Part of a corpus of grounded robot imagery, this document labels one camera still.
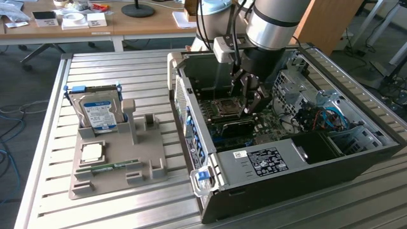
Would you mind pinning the white desk leg frame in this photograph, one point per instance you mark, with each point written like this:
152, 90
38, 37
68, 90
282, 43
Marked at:
379, 14

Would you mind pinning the white paper stack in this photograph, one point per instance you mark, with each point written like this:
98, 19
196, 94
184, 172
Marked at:
182, 22

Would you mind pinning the wooden desk white frame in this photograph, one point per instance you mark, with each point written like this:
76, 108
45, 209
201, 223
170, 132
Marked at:
30, 32

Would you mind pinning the red small parts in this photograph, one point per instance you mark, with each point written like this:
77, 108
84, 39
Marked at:
100, 7

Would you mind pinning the empty metal disk bay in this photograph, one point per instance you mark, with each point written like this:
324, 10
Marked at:
359, 140

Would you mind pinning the perforated metal drive cage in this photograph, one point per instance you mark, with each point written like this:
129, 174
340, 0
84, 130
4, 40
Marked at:
298, 97

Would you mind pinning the flat white box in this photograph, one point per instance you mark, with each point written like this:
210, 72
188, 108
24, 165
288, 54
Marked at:
74, 26

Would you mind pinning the wooden cabinet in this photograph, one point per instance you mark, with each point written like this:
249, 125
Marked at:
333, 23

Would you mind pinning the blue case release latch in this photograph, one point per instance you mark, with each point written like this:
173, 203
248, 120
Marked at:
201, 177

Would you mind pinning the metal CPU socket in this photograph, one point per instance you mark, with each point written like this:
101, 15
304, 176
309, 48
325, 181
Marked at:
226, 107

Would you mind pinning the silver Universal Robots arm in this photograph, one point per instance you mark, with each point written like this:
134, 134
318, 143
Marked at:
273, 28

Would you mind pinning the blue expansion slot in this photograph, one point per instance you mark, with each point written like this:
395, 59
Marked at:
216, 138

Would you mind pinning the black plastic fan shroud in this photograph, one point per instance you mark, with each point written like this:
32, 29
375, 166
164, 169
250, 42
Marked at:
314, 148

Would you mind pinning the silver CPU chip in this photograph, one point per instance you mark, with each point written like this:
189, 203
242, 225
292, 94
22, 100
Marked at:
92, 152

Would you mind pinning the white label card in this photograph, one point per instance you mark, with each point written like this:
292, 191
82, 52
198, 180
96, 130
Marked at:
16, 24

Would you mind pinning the green Dell motherboard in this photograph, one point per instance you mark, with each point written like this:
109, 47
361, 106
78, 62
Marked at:
269, 121

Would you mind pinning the black round lamp base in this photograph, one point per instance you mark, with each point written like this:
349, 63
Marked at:
137, 10

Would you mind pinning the clear plastic bag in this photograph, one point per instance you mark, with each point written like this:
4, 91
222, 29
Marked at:
12, 14

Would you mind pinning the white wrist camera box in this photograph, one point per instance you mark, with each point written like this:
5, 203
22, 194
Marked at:
221, 51

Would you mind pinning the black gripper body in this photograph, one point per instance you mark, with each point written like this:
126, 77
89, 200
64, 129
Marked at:
262, 62

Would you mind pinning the grey power supply unit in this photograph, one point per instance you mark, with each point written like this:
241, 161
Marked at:
228, 167

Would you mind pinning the grey printed parts rack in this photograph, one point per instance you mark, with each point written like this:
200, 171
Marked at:
124, 152

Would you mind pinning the white box black top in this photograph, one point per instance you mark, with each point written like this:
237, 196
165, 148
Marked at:
44, 17

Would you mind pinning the hard disk with blue carrier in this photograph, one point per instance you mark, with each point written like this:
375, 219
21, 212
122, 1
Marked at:
96, 112

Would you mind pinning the green RAM stick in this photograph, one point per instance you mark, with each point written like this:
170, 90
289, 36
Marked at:
113, 165

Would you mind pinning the black Nvidia graphics card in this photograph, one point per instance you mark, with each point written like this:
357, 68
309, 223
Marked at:
237, 128

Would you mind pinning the small brown wooden block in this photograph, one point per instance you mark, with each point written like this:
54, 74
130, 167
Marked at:
190, 7

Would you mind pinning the white labelled box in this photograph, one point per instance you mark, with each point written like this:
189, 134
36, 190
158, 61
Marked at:
96, 20

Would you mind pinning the beige tape roll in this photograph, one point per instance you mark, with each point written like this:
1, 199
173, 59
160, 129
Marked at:
60, 3

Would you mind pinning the white tape roll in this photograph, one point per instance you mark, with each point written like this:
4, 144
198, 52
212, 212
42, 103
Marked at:
73, 17

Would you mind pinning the open black PC case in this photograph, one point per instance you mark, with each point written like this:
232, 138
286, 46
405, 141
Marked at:
285, 190

